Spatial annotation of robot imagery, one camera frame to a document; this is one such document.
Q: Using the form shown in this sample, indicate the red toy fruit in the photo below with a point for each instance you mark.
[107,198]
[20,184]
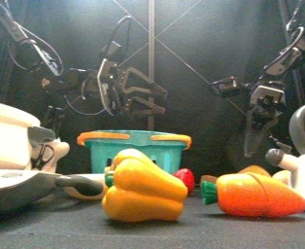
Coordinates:
[185,180]

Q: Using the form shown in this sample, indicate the brown toy food piece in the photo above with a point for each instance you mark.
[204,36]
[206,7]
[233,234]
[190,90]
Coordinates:
[208,179]

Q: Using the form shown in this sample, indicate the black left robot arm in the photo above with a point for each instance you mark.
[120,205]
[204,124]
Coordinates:
[27,48]

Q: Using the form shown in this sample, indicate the orange toy carrot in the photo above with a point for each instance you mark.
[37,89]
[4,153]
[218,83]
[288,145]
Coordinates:
[258,196]

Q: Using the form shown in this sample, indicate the beige toy food piece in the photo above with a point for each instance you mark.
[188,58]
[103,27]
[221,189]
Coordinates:
[284,177]

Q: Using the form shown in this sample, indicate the yellow toy bell pepper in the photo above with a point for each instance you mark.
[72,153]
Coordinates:
[145,191]

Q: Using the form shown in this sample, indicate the white toy pot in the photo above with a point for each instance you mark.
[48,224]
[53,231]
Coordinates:
[7,139]

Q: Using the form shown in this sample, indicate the vertical metal frame pole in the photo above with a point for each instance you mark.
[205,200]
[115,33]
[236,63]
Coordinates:
[152,39]

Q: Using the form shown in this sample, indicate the grey toy frying pan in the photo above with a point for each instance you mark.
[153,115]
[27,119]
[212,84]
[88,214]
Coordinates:
[16,189]

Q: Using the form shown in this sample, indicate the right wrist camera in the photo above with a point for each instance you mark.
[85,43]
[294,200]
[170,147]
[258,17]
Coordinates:
[228,87]

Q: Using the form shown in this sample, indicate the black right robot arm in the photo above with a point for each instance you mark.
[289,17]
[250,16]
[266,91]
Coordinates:
[288,60]

